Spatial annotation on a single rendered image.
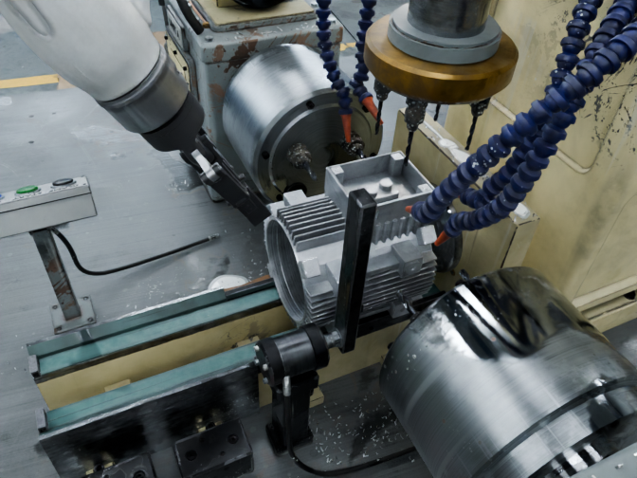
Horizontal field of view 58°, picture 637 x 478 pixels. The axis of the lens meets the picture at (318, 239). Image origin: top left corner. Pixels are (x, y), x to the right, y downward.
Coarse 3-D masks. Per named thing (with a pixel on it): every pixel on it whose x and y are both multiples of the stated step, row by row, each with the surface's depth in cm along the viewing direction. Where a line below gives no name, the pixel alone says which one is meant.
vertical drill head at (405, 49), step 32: (416, 0) 63; (448, 0) 61; (480, 0) 61; (384, 32) 69; (416, 32) 64; (448, 32) 63; (480, 32) 65; (384, 64) 65; (416, 64) 63; (448, 64) 64; (480, 64) 64; (512, 64) 65; (384, 96) 74; (416, 96) 64; (448, 96) 63; (480, 96) 64; (416, 128) 70
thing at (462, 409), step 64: (448, 320) 62; (512, 320) 60; (576, 320) 62; (384, 384) 69; (448, 384) 60; (512, 384) 56; (576, 384) 55; (448, 448) 59; (512, 448) 55; (576, 448) 54
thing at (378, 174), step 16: (368, 160) 83; (384, 160) 84; (400, 160) 83; (336, 176) 79; (352, 176) 84; (368, 176) 84; (384, 176) 85; (400, 176) 85; (416, 176) 81; (336, 192) 79; (384, 192) 80; (400, 192) 82; (416, 192) 79; (384, 208) 76; (400, 208) 77; (384, 224) 78; (400, 224) 79; (416, 224) 81; (384, 240) 80
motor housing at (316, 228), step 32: (288, 224) 78; (320, 224) 78; (288, 256) 92; (320, 256) 77; (384, 256) 80; (288, 288) 91; (320, 288) 77; (384, 288) 81; (416, 288) 84; (320, 320) 80
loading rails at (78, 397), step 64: (128, 320) 86; (192, 320) 89; (256, 320) 93; (384, 320) 90; (64, 384) 84; (128, 384) 80; (192, 384) 79; (256, 384) 85; (64, 448) 75; (128, 448) 82
